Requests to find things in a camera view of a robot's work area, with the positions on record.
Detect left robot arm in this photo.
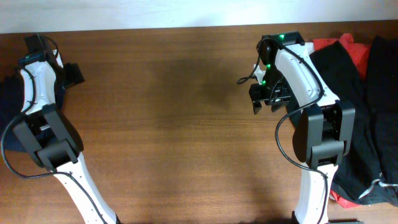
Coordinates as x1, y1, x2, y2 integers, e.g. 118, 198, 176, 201
6, 34, 120, 223

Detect navy blue shorts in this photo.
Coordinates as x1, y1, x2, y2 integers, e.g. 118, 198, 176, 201
0, 73, 66, 153

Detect left black cable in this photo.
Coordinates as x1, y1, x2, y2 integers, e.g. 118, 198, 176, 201
0, 35, 108, 224

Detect black garment with white trim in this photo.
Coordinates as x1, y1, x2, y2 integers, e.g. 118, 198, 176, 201
311, 36, 397, 207

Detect right black cable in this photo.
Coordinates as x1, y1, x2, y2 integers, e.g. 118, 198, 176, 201
236, 36, 330, 224

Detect black cable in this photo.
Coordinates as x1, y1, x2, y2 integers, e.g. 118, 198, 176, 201
236, 36, 330, 224
0, 35, 108, 224

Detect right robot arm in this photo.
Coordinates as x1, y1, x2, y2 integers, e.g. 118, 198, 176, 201
249, 32, 355, 223

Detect red garment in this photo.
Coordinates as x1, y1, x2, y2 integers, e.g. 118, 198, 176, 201
313, 33, 371, 80

